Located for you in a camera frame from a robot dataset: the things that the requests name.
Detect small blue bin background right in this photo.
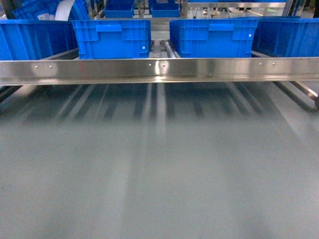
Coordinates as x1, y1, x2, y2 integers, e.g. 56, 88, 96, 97
148, 0, 180, 17

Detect blue bin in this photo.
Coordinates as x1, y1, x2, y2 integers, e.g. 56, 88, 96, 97
0, 19, 78, 61
169, 17, 259, 58
252, 16, 319, 57
72, 20, 152, 60

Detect blue bin far right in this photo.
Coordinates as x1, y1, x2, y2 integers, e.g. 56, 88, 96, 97
252, 16, 319, 57

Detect blue bin far left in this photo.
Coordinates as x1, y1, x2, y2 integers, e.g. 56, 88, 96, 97
0, 19, 78, 61

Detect blue bin centre left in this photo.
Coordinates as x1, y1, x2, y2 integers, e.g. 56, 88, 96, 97
72, 20, 152, 60

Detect small blue bin background left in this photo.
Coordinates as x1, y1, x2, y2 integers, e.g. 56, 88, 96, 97
104, 0, 135, 18

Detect blue bin centre right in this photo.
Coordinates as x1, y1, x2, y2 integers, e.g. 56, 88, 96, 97
169, 17, 259, 58

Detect small blue bin background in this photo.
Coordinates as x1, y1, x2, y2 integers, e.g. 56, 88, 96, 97
148, 0, 180, 17
104, 0, 135, 18

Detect steel shelf rack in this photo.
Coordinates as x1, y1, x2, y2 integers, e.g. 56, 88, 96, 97
0, 0, 319, 113

